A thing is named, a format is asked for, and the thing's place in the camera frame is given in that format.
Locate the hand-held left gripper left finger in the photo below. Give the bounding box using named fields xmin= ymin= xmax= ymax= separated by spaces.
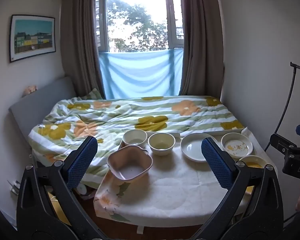
xmin=16 ymin=135 xmax=104 ymax=240

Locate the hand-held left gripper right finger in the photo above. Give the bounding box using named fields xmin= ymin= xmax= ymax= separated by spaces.
xmin=197 ymin=137 xmax=283 ymax=240

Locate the pink square bowl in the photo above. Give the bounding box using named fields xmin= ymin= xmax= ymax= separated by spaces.
xmin=107 ymin=145 xmax=153 ymax=182

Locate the white dirty small bowl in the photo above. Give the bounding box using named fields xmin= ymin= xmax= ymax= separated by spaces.
xmin=220 ymin=133 xmax=253 ymax=158

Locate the white plate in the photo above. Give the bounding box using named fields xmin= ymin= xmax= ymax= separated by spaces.
xmin=180 ymin=133 xmax=217 ymax=162

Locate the yellow bowl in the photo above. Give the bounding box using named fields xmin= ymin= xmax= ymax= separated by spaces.
xmin=237 ymin=155 xmax=267 ymax=169

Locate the floral table cloth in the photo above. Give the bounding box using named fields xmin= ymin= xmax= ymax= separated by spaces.
xmin=94 ymin=127 xmax=265 ymax=222

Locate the floral striped blanket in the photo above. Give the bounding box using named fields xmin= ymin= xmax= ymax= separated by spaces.
xmin=28 ymin=95 xmax=245 ymax=189

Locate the cream bowl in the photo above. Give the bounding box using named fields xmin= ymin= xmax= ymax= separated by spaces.
xmin=148 ymin=132 xmax=175 ymax=156

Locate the floral pillow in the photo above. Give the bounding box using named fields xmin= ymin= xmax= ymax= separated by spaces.
xmin=81 ymin=88 xmax=104 ymax=100

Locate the grey headboard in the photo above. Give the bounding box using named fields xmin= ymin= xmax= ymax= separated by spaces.
xmin=9 ymin=77 xmax=77 ymax=140

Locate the pink plush toy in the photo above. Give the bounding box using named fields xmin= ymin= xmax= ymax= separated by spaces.
xmin=22 ymin=85 xmax=38 ymax=97

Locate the light blue cloth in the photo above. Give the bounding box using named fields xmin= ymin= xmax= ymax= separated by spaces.
xmin=98 ymin=49 xmax=184 ymax=99

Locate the window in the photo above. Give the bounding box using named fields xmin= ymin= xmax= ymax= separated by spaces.
xmin=94 ymin=0 xmax=185 ymax=53

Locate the black cable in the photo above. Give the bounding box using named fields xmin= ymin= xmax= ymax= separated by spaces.
xmin=264 ymin=62 xmax=300 ymax=152

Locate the framed wall picture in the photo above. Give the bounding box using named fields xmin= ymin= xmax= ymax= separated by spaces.
xmin=9 ymin=14 xmax=56 ymax=63

